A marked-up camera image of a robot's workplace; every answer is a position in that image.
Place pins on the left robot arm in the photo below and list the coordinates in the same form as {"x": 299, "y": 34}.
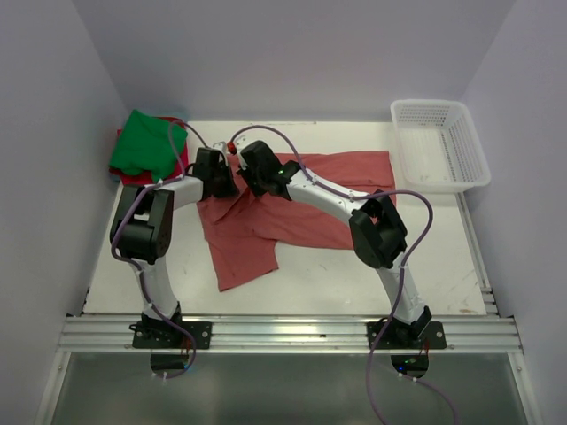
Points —
{"x": 141, "y": 235}

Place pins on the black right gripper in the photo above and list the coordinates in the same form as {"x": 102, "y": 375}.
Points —
{"x": 244, "y": 172}

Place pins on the aluminium mounting rail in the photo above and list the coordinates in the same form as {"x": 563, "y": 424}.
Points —
{"x": 296, "y": 334}

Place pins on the white plastic basket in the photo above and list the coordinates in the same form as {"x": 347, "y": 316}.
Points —
{"x": 438, "y": 146}

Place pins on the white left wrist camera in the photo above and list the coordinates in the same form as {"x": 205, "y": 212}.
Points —
{"x": 220, "y": 146}

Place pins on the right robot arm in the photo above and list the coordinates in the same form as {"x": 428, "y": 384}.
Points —
{"x": 378, "y": 235}

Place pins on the green folded t shirt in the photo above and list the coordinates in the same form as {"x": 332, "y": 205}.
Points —
{"x": 148, "y": 144}

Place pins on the salmon pink t shirt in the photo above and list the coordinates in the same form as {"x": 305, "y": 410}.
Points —
{"x": 242, "y": 231}

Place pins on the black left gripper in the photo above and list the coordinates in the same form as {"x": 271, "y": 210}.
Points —
{"x": 230, "y": 189}

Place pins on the red folded t shirt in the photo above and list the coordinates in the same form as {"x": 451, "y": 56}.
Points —
{"x": 133, "y": 179}

